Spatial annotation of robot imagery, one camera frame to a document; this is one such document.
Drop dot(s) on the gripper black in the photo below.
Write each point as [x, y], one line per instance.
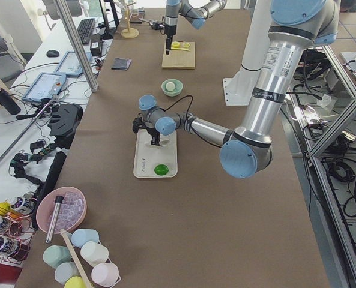
[168, 32]
[152, 131]

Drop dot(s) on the white steamed bun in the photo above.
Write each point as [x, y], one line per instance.
[170, 86]

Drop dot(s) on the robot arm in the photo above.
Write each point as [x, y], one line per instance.
[245, 150]
[195, 16]

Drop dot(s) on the pale green bowl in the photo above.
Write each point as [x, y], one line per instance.
[176, 92]

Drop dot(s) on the pink bowl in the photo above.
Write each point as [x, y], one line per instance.
[72, 210]

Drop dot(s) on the metal tube in bowl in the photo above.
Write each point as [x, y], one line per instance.
[52, 224]

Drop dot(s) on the lemon half upper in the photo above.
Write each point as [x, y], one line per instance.
[175, 44]

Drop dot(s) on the yellow plastic knife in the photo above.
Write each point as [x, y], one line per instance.
[180, 49]

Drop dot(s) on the bamboo cutting board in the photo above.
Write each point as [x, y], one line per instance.
[180, 59]

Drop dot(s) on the beige rabbit tray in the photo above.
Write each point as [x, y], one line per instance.
[148, 156]

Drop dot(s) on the green lime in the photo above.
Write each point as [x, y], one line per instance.
[161, 170]

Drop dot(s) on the wooden cup tree stand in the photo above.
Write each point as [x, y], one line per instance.
[128, 32]

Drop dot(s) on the grey folded cloth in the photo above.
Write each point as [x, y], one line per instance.
[121, 64]

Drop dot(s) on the black keyboard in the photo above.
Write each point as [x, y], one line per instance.
[85, 29]

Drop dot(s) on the black controller device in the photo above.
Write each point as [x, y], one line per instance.
[64, 122]

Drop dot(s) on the teach pendant far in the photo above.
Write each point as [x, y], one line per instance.
[69, 65]

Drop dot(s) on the teach pendant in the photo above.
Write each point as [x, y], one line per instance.
[69, 65]
[44, 87]

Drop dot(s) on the black computer mouse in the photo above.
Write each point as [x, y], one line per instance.
[52, 54]

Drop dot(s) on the teach pendant near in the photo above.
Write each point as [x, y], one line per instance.
[44, 87]

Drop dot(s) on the white cup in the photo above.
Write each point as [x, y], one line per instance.
[94, 253]

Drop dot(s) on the pink cup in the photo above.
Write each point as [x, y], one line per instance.
[105, 274]

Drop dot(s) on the black water bottle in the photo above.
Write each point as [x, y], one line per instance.
[8, 103]

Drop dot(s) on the green cup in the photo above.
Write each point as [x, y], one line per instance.
[55, 255]

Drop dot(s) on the pale blue cup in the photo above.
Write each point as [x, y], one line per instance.
[65, 271]

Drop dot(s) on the yellow cup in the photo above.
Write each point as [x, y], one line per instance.
[75, 282]

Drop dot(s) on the reacher grabber tool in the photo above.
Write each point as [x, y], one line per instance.
[36, 117]

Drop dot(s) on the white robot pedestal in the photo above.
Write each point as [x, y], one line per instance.
[238, 89]

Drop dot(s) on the aluminium frame post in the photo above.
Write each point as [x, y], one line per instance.
[73, 36]

